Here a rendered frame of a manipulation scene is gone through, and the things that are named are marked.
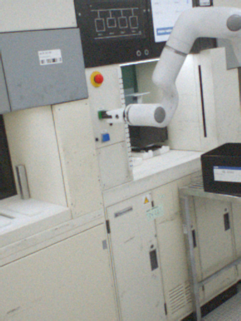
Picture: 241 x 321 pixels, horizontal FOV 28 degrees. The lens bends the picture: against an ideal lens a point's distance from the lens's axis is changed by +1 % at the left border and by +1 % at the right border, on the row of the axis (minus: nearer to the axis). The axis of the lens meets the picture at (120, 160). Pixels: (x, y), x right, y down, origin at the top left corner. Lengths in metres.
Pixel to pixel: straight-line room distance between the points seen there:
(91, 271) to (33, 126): 0.67
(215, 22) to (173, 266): 1.28
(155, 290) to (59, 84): 1.12
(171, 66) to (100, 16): 0.45
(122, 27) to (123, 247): 0.98
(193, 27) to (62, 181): 0.80
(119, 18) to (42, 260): 1.06
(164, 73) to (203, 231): 1.11
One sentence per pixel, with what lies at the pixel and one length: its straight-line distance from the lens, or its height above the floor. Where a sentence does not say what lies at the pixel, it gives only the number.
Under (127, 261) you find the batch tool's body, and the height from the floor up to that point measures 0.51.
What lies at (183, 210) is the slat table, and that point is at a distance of 2.42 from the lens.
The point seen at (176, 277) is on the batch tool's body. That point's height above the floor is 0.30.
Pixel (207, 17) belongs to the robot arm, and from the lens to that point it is 1.74.
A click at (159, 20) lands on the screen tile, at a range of 2.32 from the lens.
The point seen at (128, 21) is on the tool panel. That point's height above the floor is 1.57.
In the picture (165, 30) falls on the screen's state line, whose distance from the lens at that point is 2.35.
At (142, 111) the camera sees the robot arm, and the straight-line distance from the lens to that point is 1.81.
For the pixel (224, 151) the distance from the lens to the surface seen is 2.49.
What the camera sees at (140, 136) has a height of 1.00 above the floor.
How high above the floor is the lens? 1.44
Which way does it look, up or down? 12 degrees down
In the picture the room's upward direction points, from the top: 8 degrees counter-clockwise
